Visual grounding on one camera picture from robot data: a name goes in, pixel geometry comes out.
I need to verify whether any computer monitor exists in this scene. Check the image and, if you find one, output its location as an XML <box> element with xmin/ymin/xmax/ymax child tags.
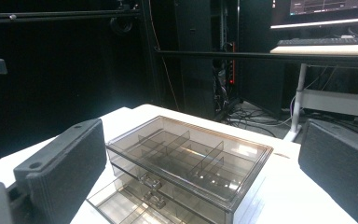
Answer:
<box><xmin>269</xmin><ymin>0</ymin><xmax>358</xmax><ymax>31</ymax></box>

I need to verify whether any black keyboard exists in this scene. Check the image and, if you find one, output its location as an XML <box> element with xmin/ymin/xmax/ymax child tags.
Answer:
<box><xmin>276</xmin><ymin>36</ymin><xmax>358</xmax><ymax>48</ymax></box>

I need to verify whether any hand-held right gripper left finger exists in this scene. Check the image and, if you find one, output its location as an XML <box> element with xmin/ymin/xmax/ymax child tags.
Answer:
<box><xmin>13</xmin><ymin>118</ymin><xmax>108</xmax><ymax>224</ymax></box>

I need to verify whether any power strip with red light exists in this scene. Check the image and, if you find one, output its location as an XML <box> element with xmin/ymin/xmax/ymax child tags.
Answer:
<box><xmin>227</xmin><ymin>41</ymin><xmax>238</xmax><ymax>86</ymax></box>

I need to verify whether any long black horizontal bar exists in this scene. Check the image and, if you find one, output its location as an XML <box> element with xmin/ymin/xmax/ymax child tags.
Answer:
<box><xmin>154</xmin><ymin>49</ymin><xmax>358</xmax><ymax>68</ymax></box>

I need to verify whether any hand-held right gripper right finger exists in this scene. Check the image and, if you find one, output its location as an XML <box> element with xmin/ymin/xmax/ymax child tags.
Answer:
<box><xmin>297</xmin><ymin>119</ymin><xmax>358</xmax><ymax>224</ymax></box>

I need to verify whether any smoky clear drawer organizer box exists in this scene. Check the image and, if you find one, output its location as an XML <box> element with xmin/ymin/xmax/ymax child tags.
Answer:
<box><xmin>105</xmin><ymin>115</ymin><xmax>274</xmax><ymax>224</ymax></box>

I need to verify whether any white desk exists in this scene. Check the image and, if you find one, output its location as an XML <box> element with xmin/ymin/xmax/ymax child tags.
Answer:
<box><xmin>269</xmin><ymin>44</ymin><xmax>358</xmax><ymax>142</ymax></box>

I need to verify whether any clear plastic drawer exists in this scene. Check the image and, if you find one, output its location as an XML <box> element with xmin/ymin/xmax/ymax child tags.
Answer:
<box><xmin>86</xmin><ymin>174</ymin><xmax>231</xmax><ymax>224</ymax></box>

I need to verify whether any black horizontal rail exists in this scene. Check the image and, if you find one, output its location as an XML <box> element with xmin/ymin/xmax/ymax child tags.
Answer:
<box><xmin>0</xmin><ymin>9</ymin><xmax>142</xmax><ymax>25</ymax></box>

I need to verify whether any bundle of floor cables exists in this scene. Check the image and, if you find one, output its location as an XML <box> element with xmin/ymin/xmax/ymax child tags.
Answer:
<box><xmin>214</xmin><ymin>97</ymin><xmax>296</xmax><ymax>138</ymax></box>

